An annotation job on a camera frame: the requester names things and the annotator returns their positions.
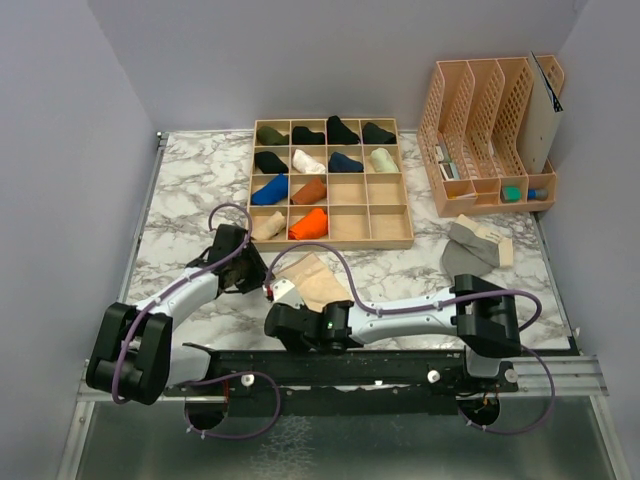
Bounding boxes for beige boxer underwear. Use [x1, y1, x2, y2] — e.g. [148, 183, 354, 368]
[276, 253, 352, 312]

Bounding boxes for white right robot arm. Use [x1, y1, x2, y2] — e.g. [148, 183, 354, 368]
[264, 274, 522, 391]

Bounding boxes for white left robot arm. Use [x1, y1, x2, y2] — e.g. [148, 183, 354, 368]
[85, 224, 267, 405]

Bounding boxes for grey underwear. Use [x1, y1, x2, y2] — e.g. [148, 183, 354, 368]
[441, 223, 500, 279]

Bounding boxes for cream folded underwear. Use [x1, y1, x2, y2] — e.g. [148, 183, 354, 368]
[450, 215, 514, 269]

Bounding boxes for beige rolled cloth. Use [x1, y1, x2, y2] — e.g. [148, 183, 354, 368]
[251, 211, 286, 241]

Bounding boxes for orange rolled cloth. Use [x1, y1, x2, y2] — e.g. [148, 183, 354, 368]
[288, 208, 329, 241]

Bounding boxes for blue rolled cloth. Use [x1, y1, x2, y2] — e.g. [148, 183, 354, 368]
[251, 174, 289, 206]

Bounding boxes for brown rolled cloth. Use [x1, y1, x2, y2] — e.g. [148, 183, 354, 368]
[291, 178, 327, 205]

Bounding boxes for black rolled cloth left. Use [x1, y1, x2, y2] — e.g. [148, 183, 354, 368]
[254, 151, 289, 174]

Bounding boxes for black rolled cloth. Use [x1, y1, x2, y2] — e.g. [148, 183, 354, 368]
[291, 125, 326, 145]
[254, 151, 289, 174]
[326, 115, 360, 145]

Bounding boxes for wooden compartment tray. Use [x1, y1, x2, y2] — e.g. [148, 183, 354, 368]
[247, 117, 414, 252]

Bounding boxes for white rolled cloth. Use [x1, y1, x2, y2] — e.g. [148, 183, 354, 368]
[292, 149, 326, 174]

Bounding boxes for olive green rolled cloth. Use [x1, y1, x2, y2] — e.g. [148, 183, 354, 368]
[256, 125, 289, 146]

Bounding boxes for navy rolled cloth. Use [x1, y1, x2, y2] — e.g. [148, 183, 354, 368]
[328, 152, 364, 173]

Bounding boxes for pale green rolled cloth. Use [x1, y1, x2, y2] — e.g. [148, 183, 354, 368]
[370, 148, 399, 173]

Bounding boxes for dark green rolled cloth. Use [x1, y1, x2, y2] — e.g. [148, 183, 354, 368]
[362, 122, 397, 145]

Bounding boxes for cards in rack slot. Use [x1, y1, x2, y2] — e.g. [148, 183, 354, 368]
[434, 140, 476, 199]

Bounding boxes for pink file organizer rack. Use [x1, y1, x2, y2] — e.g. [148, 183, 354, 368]
[417, 57, 557, 217]

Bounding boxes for blue grey cylinder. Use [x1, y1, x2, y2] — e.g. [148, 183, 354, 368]
[527, 188, 549, 201]

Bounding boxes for grey folder in rack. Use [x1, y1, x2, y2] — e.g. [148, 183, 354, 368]
[517, 52, 565, 175]

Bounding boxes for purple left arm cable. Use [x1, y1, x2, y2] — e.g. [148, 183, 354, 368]
[110, 202, 282, 442]

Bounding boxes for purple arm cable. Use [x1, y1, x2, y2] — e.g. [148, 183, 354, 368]
[263, 245, 557, 436]
[110, 202, 282, 442]

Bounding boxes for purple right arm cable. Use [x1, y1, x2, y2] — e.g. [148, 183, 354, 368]
[263, 245, 557, 436]

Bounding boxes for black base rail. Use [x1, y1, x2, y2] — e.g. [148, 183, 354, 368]
[163, 350, 518, 416]

